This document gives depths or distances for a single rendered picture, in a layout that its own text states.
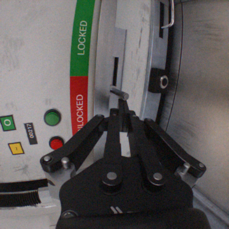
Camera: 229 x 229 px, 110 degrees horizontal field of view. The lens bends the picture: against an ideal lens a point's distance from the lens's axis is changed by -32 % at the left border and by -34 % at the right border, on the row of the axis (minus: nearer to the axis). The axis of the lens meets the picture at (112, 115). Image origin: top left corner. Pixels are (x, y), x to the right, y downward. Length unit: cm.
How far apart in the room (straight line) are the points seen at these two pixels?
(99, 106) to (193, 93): 22
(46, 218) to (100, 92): 39
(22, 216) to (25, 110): 34
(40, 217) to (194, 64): 60
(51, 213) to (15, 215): 12
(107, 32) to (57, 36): 9
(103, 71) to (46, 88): 10
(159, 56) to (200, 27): 14
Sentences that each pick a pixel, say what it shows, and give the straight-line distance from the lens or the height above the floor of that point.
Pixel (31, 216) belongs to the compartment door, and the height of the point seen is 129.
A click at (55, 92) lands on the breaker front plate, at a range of 22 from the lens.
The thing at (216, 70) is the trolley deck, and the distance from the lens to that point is 30.
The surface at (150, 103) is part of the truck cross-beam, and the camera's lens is 32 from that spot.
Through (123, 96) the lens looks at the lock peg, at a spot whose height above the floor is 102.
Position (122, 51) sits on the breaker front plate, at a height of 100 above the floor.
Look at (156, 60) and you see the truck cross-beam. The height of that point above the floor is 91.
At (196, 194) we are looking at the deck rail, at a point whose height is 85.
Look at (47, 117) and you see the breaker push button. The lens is 23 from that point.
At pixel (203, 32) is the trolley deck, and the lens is 33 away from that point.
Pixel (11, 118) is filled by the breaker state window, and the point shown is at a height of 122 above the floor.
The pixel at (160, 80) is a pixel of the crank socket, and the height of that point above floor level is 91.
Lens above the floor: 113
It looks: 27 degrees down
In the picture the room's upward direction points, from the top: 98 degrees counter-clockwise
